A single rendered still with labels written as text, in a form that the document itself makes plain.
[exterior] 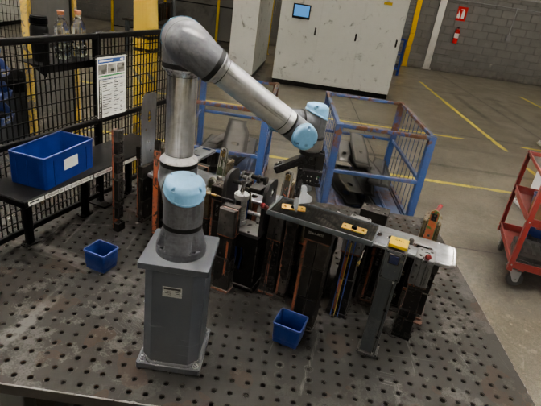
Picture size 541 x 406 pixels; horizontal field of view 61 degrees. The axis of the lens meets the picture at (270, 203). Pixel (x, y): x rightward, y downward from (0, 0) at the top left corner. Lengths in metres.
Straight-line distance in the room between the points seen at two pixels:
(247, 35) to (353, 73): 2.25
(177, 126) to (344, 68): 8.51
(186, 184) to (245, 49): 8.47
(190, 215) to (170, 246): 0.11
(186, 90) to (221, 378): 0.90
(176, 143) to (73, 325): 0.77
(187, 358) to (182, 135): 0.70
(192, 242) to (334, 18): 8.53
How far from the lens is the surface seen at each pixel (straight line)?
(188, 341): 1.52
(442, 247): 1.99
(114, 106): 2.49
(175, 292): 1.41
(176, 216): 1.32
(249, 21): 9.65
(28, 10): 4.56
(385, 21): 9.79
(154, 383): 1.58
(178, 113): 1.36
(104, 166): 2.18
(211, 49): 1.20
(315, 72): 9.75
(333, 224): 1.57
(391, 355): 1.83
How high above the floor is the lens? 1.86
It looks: 25 degrees down
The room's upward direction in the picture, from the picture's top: 9 degrees clockwise
